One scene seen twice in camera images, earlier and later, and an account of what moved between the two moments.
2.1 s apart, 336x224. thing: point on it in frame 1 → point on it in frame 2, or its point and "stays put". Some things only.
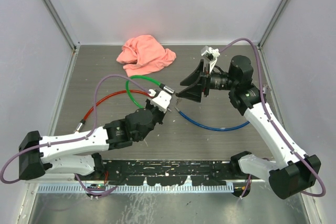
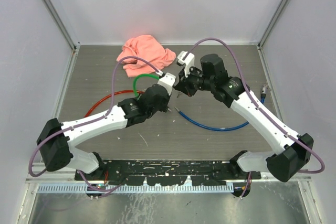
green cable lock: (161, 86) → (136, 76)
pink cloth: (146, 54) stays put
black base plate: (168, 172) stays put
